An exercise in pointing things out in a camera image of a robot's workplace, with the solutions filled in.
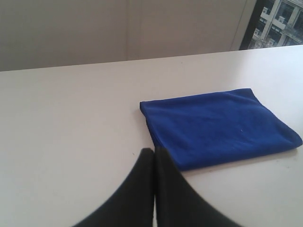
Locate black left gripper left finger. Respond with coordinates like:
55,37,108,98
75,148,154,227

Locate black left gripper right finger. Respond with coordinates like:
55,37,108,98
154,148,239,227

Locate blue cloth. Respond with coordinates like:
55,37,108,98
139,88,303,171

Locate grey building outside window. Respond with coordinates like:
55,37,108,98
248,0,303,49

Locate black window frame post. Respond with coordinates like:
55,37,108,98
239,0,265,50

